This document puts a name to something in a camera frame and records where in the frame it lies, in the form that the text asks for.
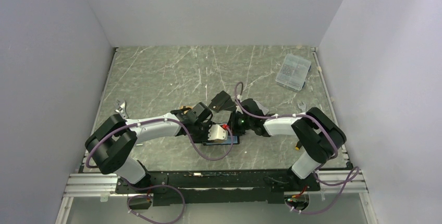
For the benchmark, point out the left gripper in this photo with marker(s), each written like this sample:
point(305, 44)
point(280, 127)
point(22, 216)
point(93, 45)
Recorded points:
point(204, 138)

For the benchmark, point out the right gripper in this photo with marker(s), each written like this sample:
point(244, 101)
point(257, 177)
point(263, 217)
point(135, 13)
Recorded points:
point(236, 131)

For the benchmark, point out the black leather card holder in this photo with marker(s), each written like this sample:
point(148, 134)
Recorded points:
point(235, 140)

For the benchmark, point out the black card stack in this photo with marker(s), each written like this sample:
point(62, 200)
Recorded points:
point(222, 102)

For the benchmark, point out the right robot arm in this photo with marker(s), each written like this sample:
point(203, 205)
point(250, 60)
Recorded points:
point(318, 135)

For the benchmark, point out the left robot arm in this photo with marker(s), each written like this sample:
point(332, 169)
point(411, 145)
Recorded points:
point(109, 147)

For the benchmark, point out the silver card stack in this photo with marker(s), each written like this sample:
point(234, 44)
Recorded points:
point(263, 109)

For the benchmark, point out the gold card stack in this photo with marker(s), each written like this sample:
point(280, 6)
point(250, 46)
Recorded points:
point(185, 109)

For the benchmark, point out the black yellow screwdriver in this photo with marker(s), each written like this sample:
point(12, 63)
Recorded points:
point(298, 146)

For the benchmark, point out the silver wrench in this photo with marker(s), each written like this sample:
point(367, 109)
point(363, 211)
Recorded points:
point(302, 106)

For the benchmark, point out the clear plastic screw box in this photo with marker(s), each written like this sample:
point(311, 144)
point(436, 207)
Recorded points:
point(293, 72)

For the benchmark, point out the small metal clip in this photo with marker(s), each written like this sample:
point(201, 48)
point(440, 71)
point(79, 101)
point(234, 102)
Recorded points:
point(120, 107)

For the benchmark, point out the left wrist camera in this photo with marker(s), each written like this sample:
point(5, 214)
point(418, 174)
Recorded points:
point(217, 134)

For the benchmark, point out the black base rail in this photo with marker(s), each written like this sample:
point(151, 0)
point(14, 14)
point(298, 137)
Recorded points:
point(223, 186)

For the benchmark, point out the aluminium frame rail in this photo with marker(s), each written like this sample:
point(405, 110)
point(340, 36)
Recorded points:
point(104, 186)

